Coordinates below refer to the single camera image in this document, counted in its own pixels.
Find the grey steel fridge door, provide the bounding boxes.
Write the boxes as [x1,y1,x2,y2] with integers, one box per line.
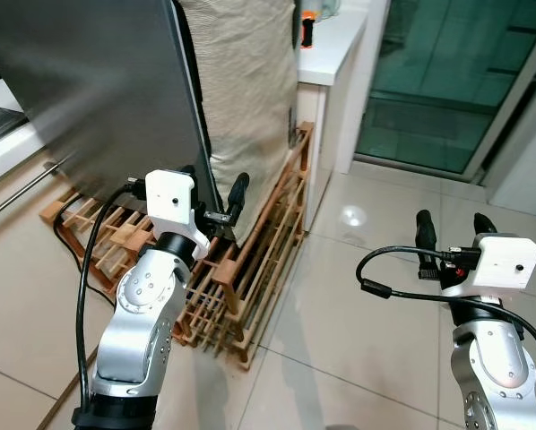
[0,0,226,243]

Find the brown wooden slatted rack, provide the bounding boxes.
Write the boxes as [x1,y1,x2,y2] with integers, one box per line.
[39,121,316,370]

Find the beige crumpled cloth cover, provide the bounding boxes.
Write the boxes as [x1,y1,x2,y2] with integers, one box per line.
[177,0,302,245]

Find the green glass sliding door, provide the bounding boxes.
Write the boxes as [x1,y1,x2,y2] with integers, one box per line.
[353,0,536,185]

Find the white cabinet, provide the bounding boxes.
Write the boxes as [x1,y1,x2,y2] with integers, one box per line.
[295,7,369,229]

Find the orange and black tool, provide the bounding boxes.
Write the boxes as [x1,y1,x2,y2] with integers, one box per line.
[301,11,316,48]

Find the clear glass jar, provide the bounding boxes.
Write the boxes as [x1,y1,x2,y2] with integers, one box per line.
[317,0,341,21]

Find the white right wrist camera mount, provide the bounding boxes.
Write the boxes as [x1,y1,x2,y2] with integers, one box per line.
[442,234,536,297]

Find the metal bar drawer handle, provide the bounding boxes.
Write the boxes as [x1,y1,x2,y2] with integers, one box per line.
[0,154,74,227]

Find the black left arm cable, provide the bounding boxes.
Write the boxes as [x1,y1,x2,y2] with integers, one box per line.
[75,182,149,413]

